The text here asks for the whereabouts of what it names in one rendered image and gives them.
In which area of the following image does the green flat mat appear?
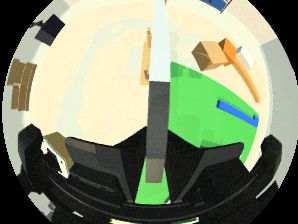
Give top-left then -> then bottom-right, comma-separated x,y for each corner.
134,61 -> 261,204

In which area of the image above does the orange mallet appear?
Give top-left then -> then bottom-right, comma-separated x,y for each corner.
218,37 -> 261,103

